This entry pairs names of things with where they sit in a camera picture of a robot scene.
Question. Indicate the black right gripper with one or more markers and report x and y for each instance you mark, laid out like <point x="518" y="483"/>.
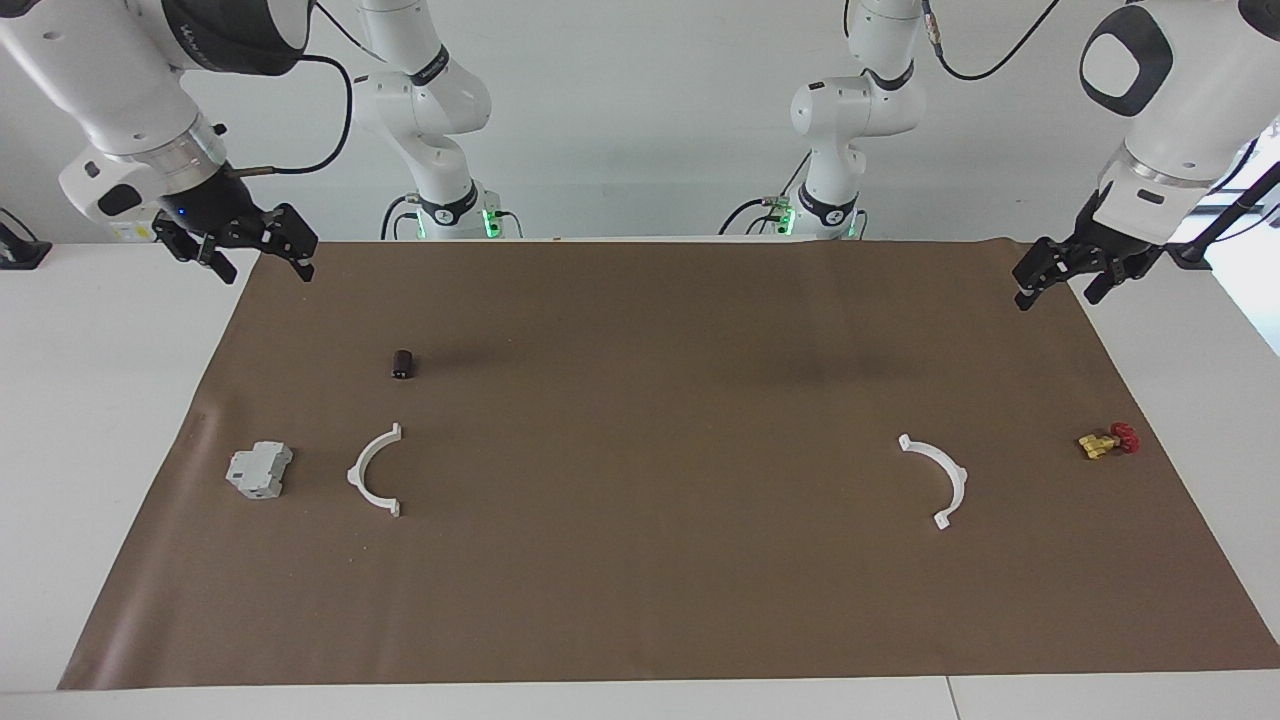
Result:
<point x="215" y="205"/>

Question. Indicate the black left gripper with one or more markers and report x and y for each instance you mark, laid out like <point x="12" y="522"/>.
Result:
<point x="1110" y="240"/>

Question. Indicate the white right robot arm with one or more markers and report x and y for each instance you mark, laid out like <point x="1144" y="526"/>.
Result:
<point x="120" y="80"/>

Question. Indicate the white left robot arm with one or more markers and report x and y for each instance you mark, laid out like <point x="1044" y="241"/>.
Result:
<point x="1140" y="190"/>

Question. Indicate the black stand with pole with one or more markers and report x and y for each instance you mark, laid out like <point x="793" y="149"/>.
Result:
<point x="1190" y="255"/>

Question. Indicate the small black cylinder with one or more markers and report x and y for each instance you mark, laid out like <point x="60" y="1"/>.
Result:
<point x="403" y="363"/>

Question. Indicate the grey circuit breaker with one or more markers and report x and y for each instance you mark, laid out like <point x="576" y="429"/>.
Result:
<point x="258" y="470"/>

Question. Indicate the bright window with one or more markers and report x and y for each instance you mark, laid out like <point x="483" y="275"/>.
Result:
<point x="1268" y="140"/>

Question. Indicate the brown paper table mat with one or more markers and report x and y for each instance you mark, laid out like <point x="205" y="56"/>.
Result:
<point x="640" y="500"/>

